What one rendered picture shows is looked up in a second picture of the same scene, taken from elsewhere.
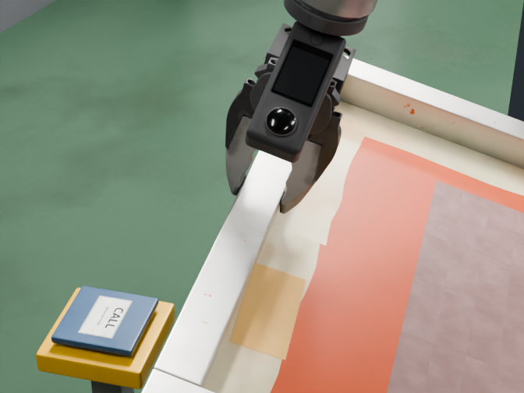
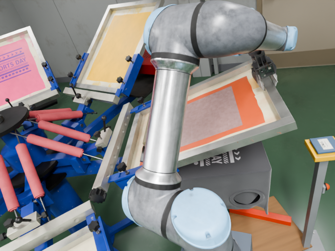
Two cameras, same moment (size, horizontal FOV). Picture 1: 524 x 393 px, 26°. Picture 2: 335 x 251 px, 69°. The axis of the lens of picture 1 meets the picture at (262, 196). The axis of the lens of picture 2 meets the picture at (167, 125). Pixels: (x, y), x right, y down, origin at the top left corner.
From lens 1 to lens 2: 1.84 m
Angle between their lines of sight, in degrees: 110
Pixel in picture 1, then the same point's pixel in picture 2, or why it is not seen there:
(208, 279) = not seen: hidden behind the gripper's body
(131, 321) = (317, 144)
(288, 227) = (262, 93)
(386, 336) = (236, 92)
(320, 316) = (247, 87)
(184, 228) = not seen: outside the picture
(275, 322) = (252, 81)
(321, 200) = (261, 102)
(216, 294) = not seen: hidden behind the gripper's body
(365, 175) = (257, 113)
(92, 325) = (325, 140)
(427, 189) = (243, 121)
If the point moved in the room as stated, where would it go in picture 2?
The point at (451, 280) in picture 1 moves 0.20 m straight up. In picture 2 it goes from (230, 107) to (226, 69)
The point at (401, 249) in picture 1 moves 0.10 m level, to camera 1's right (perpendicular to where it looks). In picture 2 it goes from (241, 105) to (220, 112)
